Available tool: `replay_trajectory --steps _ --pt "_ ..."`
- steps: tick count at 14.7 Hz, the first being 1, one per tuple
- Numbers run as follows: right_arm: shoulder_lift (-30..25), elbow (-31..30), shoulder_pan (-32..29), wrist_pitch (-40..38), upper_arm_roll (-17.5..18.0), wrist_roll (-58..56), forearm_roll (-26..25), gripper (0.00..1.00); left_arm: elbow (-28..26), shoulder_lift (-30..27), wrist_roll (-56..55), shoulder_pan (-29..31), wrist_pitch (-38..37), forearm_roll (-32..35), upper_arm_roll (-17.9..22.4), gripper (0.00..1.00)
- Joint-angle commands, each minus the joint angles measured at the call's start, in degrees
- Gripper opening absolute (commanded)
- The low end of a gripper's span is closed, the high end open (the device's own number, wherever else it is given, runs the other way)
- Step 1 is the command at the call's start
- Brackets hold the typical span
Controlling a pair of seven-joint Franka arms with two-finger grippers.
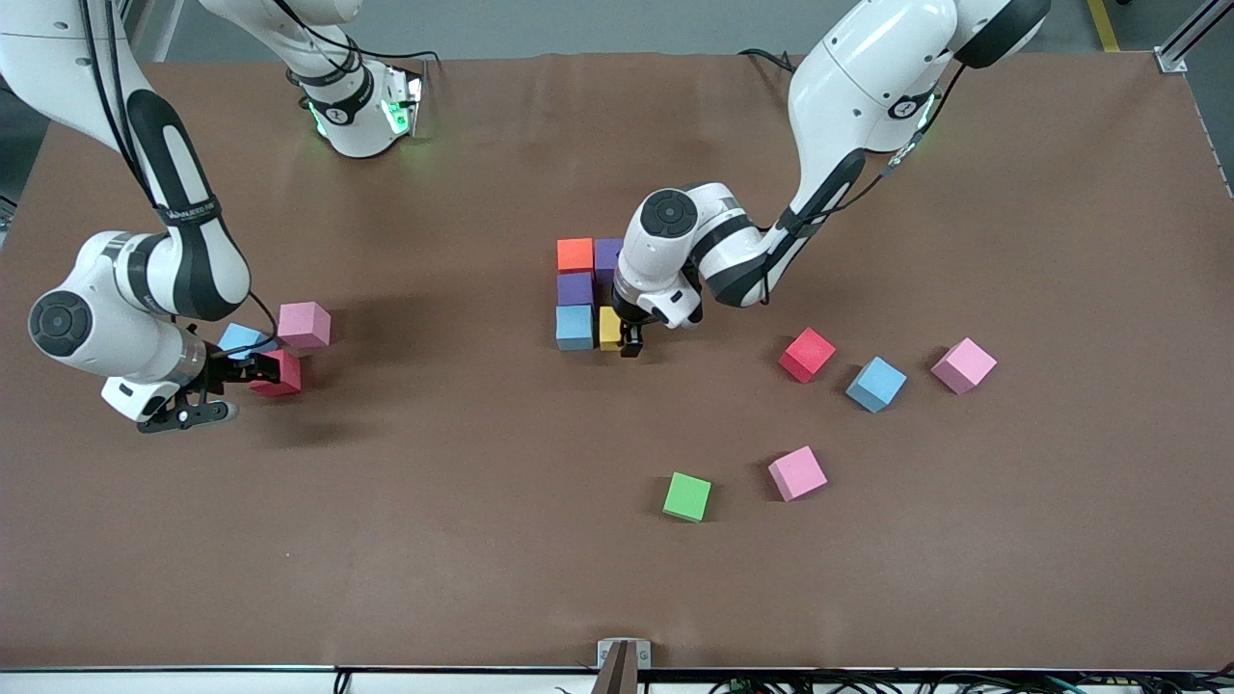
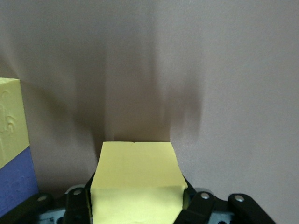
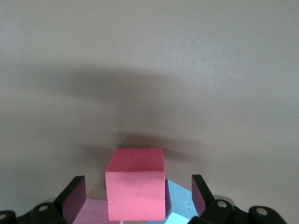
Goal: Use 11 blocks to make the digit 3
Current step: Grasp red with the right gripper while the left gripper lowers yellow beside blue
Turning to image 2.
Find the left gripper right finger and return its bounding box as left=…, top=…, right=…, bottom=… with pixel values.
left=172, top=178, right=278, bottom=224

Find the yellow foam cube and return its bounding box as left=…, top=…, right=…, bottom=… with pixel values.
left=90, top=140, right=189, bottom=224
left=0, top=77, right=30, bottom=169

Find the brown table cover sheet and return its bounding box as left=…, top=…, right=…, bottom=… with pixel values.
left=0, top=0, right=299, bottom=224

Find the purple foam cube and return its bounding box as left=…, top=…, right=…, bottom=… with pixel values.
left=0, top=146, right=40, bottom=206

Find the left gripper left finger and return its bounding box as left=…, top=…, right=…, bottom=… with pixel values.
left=4, top=174, right=94, bottom=224

